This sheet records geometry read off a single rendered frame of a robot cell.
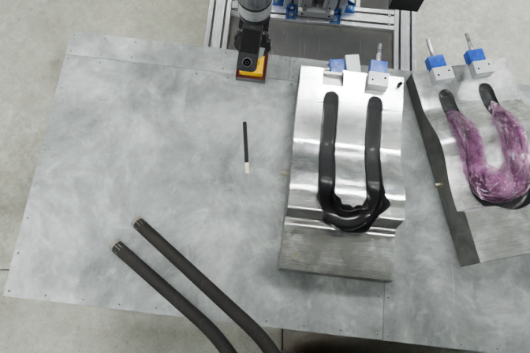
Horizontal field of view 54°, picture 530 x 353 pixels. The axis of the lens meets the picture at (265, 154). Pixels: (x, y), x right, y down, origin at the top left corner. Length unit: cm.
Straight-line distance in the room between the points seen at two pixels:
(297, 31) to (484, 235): 121
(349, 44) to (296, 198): 112
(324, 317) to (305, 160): 37
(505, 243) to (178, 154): 80
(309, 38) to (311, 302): 121
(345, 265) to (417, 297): 20
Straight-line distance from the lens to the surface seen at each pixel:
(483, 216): 128
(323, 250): 122
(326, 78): 134
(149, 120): 137
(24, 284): 136
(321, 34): 217
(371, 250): 124
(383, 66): 134
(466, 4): 269
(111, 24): 248
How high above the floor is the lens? 205
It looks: 72 degrees down
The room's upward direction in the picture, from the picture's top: 7 degrees clockwise
